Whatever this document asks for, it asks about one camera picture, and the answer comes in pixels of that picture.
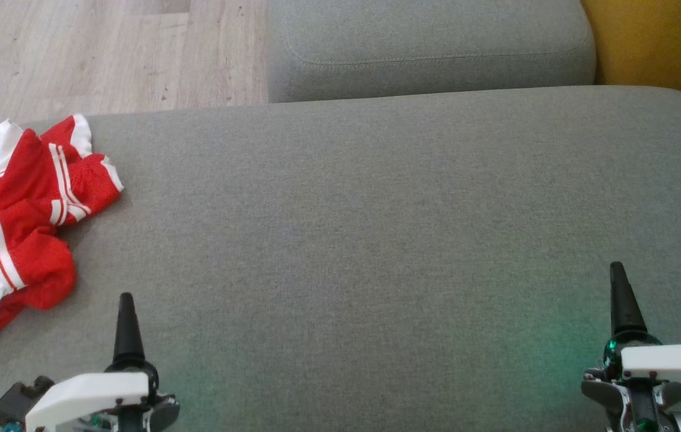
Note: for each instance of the large grey sofa seat cushion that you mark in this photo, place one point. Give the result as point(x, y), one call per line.
point(376, 240)

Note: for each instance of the small grey sofa cushion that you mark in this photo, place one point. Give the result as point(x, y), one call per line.
point(424, 42)

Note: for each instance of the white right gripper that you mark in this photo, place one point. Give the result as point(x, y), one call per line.
point(664, 360)

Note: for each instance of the red white striped jersey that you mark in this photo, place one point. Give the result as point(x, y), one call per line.
point(16, 192)

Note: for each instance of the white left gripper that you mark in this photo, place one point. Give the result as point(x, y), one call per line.
point(88, 396)

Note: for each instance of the yellow fabric surface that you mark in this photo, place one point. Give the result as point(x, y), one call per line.
point(664, 42)

